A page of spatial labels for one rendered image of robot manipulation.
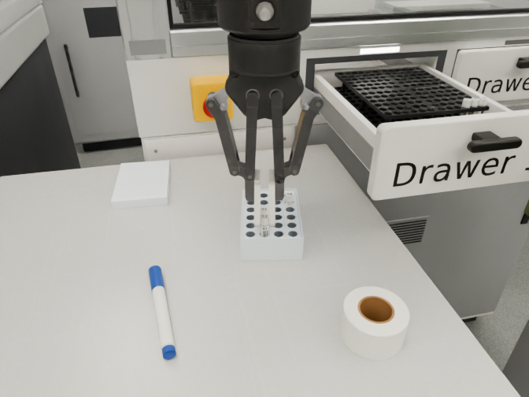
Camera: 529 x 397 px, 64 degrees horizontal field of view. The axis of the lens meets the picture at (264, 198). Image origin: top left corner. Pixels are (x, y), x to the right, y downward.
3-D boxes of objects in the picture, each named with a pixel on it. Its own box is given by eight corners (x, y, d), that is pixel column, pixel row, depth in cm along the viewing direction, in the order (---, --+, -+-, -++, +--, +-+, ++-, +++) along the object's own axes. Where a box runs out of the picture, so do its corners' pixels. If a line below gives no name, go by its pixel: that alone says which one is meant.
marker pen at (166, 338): (178, 358, 45) (176, 348, 44) (162, 362, 45) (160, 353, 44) (161, 272, 56) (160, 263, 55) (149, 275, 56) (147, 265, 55)
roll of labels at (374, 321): (327, 320, 49) (331, 296, 47) (378, 302, 52) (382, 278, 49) (362, 370, 44) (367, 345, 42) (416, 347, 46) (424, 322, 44)
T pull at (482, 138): (521, 148, 55) (524, 139, 55) (470, 154, 54) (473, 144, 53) (502, 137, 58) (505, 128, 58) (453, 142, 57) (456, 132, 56)
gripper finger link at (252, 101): (260, 93, 44) (246, 92, 44) (254, 184, 51) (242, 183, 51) (260, 81, 48) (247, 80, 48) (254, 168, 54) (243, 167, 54)
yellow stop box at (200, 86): (234, 121, 78) (233, 82, 74) (194, 124, 76) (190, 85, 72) (230, 110, 82) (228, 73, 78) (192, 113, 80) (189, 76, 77)
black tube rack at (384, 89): (478, 143, 71) (490, 106, 67) (379, 153, 68) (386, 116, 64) (412, 97, 89) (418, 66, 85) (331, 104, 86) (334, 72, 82)
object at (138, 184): (168, 205, 69) (166, 196, 68) (112, 209, 68) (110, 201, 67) (170, 167, 79) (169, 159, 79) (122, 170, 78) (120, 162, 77)
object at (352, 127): (534, 165, 65) (549, 128, 62) (378, 184, 60) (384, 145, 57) (406, 83, 98) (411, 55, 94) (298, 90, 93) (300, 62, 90)
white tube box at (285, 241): (302, 260, 58) (304, 238, 56) (240, 261, 58) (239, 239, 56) (295, 208, 68) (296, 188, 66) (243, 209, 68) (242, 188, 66)
